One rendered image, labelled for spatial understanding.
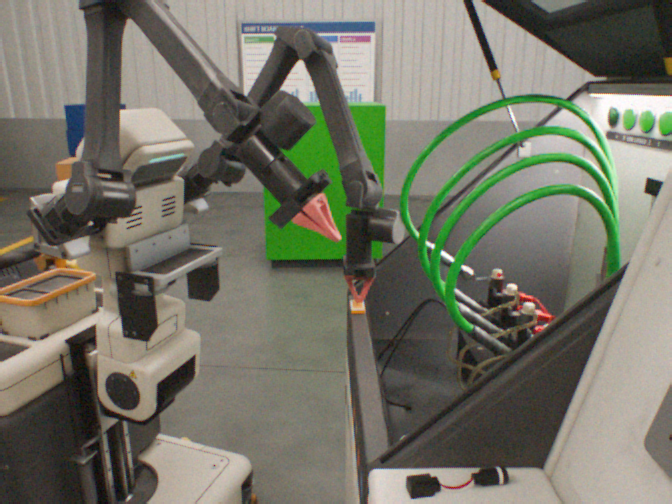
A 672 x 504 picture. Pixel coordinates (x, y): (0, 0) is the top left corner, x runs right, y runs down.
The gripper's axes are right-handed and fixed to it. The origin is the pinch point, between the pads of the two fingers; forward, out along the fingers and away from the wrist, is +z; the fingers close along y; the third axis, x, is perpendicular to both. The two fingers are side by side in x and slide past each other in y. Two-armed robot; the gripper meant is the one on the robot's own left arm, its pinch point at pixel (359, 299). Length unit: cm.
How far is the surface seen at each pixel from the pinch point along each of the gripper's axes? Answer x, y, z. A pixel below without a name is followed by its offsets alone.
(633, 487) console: -21, -72, -7
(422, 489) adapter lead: -3, -63, 0
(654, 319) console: -25, -66, -22
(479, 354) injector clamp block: -19.5, -27.8, 0.5
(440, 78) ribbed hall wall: -150, 615, -68
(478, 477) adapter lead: -10, -61, 0
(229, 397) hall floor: 55, 119, 94
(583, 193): -25, -47, -32
